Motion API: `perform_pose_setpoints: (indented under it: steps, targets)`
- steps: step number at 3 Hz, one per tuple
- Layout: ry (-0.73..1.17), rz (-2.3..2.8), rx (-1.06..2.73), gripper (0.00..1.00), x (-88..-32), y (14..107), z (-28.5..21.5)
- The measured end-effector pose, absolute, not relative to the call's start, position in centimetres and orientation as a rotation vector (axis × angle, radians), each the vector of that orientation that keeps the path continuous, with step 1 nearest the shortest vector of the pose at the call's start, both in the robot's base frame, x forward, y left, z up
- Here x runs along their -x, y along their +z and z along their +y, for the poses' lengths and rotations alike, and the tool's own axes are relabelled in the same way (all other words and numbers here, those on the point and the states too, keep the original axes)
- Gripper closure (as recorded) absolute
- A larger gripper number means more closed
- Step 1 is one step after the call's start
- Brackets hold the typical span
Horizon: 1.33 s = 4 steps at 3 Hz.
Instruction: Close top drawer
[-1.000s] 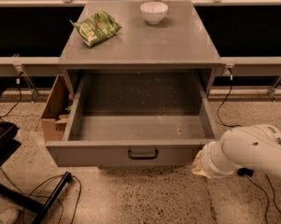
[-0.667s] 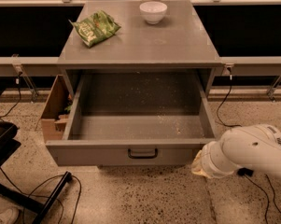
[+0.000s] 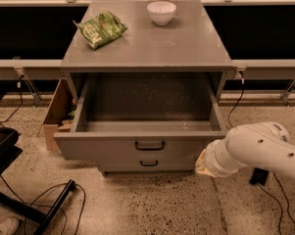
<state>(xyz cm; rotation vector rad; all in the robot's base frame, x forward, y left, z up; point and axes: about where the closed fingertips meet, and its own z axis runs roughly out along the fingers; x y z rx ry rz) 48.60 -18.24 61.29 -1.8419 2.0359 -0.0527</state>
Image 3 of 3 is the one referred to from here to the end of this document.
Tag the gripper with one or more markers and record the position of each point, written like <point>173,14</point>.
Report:
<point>214,159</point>

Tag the grey top drawer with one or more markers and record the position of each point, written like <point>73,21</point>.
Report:
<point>115,110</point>

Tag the grey drawer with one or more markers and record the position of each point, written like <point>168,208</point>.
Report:
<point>115,110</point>
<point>148,164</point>

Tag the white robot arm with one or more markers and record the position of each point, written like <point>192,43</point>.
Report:
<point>263,145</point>

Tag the grey drawer cabinet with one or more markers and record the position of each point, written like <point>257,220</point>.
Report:
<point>148,100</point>

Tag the grey bottom drawer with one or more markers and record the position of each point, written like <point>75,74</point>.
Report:
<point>148,164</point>

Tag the black power adapter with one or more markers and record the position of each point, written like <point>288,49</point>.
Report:
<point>259,176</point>

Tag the brown cardboard box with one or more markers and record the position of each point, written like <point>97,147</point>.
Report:
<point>57,116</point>

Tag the white ceramic bowl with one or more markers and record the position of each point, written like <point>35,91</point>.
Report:
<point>161,12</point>

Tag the green snack bag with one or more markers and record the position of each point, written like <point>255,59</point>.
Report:
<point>102,29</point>

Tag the white shoe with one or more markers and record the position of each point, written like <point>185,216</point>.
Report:
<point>9,226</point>

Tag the black top drawer handle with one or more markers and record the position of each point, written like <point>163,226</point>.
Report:
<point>146,146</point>

